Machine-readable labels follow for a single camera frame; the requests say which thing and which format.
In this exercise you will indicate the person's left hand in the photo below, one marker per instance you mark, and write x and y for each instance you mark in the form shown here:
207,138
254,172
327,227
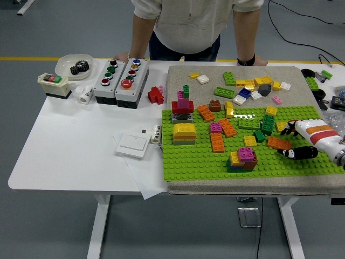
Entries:
261,61

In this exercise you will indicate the person's right hand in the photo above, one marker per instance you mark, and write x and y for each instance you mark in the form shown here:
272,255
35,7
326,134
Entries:
122,56

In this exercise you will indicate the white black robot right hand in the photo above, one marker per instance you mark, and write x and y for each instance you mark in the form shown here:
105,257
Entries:
318,135

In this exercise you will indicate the orange long brick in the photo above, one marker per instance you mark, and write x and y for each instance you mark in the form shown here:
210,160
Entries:
217,142
205,112
227,127
277,142

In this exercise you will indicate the person's left forearm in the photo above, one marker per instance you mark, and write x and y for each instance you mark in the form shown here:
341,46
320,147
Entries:
243,35

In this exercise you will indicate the person's right forearm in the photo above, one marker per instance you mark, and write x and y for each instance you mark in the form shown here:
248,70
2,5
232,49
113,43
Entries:
140,37

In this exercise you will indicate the yellow long brick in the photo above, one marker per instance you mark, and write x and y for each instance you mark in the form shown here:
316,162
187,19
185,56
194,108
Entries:
245,82

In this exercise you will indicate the dark grey brick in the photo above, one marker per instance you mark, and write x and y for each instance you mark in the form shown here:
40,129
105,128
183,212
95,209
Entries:
265,89

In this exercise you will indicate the yellow small brick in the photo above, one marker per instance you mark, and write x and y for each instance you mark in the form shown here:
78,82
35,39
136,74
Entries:
276,85
194,75

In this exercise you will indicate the blue brick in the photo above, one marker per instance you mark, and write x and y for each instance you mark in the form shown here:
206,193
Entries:
244,93

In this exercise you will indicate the small pink brick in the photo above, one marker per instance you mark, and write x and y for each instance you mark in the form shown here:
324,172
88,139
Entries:
277,100
161,88

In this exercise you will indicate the red brick cluster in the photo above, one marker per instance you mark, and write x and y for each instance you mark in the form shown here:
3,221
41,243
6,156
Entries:
154,95

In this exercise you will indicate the dark green tall brick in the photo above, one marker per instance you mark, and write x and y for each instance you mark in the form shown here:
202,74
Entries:
267,124

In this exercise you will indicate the dark green small brick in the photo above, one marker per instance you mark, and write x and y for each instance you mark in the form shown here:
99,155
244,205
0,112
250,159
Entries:
186,91
260,136

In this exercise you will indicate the light green small brick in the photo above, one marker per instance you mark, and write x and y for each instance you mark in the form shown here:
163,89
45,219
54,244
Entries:
327,74

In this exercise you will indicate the light green long brick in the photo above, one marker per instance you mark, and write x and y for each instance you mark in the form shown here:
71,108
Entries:
249,123

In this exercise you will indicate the brown brick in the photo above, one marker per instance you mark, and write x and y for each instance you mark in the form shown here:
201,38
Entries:
214,105
253,163

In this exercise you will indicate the yellow square brick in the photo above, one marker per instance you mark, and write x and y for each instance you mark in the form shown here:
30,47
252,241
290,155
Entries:
249,141

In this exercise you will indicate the red wide brick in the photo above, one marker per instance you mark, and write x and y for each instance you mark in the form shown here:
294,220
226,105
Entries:
175,108

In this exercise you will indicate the magenta square brick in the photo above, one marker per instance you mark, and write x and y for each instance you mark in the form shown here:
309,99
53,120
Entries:
215,127
245,154

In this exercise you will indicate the pink square brick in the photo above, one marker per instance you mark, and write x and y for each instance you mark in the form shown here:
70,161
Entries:
183,103

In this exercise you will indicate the grey base brick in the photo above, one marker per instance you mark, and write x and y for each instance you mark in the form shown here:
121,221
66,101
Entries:
176,118

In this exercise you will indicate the yellow rounded brick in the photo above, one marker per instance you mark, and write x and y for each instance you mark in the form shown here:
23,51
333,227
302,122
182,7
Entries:
184,129

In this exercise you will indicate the black wristwatch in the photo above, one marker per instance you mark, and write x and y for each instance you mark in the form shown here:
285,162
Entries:
245,62

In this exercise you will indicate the clear bag of screws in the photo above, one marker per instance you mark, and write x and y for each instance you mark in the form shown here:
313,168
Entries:
335,118

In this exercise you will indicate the black small connector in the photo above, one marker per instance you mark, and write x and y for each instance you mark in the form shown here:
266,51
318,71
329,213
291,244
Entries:
322,104

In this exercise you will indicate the white flat tile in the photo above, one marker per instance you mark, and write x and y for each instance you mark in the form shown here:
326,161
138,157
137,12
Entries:
285,85
240,100
203,79
256,95

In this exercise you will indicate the grey emergency-stop control box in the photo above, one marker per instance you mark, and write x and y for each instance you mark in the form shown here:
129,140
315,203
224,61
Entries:
137,89

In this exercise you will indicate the black electronic module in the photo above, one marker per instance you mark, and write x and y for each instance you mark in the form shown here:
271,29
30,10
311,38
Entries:
338,102

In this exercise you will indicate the black gear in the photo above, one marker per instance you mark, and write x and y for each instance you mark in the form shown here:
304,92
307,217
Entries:
83,65
76,69

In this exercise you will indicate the grey four-button control box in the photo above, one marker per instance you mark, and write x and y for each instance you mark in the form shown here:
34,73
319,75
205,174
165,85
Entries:
98,93

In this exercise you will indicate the light green long plate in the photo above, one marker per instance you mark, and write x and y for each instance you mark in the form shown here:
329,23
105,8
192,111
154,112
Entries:
224,92

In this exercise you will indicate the bag of blue parts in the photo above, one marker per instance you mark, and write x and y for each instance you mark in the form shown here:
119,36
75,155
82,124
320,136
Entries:
341,93

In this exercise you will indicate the white pipe fitting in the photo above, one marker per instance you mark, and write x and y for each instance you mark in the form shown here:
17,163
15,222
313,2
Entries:
86,94

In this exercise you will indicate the silver metal part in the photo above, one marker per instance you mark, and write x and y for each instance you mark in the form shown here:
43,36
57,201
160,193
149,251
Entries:
319,76

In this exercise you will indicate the white bowl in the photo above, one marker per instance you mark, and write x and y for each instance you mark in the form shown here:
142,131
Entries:
63,63

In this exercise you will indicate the grey-brown mat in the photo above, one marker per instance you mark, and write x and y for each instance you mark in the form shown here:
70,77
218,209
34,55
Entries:
183,78

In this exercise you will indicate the black box under table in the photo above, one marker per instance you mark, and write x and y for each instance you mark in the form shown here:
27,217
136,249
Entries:
339,201

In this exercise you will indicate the person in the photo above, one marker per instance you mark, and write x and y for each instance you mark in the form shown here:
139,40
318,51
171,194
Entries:
188,24

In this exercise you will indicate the white labelled tube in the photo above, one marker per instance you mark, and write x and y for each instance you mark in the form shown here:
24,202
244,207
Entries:
155,135

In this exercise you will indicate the white table leg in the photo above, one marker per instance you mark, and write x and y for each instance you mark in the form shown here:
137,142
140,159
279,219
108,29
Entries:
98,229
292,229

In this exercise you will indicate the orange grey layered bricks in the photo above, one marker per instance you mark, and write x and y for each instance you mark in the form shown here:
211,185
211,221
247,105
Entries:
184,140

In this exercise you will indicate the metal floor socket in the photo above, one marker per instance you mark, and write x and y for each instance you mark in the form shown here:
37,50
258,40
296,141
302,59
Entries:
249,217

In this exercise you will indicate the white table foot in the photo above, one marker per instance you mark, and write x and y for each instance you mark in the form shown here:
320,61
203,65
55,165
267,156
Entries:
25,6

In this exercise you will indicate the green studded baseplate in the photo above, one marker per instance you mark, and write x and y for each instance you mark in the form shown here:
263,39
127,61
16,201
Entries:
194,162

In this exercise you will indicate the white paper sheet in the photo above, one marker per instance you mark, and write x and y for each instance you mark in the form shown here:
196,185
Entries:
147,178

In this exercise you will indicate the beige red-green switch box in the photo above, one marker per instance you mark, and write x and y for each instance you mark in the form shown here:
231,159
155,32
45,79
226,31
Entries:
54,86

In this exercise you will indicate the white wall switch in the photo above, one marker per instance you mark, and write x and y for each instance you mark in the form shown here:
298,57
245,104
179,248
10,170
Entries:
133,147

